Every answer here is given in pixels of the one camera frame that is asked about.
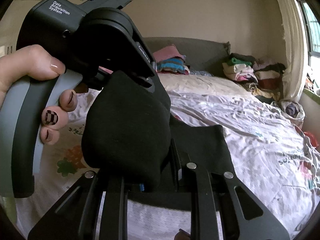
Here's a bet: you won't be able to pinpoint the grey headboard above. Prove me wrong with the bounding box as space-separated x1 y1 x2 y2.
144 37 231 77

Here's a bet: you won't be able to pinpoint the pile of folded clothes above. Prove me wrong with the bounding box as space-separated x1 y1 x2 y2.
222 53 286 104

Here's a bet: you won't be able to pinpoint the black orange IKISS sweater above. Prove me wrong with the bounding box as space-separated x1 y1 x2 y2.
81 72 230 210

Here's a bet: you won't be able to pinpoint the person's left hand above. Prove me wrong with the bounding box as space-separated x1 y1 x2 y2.
0 44 79 145

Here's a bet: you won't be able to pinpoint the white patterned bed sheet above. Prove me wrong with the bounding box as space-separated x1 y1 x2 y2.
15 74 319 238

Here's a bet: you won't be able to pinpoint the cream curtain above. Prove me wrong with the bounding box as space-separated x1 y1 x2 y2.
277 0 308 102

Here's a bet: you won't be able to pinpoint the pink blanket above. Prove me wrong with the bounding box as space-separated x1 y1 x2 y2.
99 66 113 74

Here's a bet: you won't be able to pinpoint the striped blue folded clothes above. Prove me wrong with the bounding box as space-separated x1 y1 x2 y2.
157 57 190 75

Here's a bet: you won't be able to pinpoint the bag with purple clothes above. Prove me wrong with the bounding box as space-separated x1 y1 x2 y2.
271 100 305 128

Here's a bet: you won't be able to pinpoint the red item at bedside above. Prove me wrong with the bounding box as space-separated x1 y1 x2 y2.
303 131 319 149

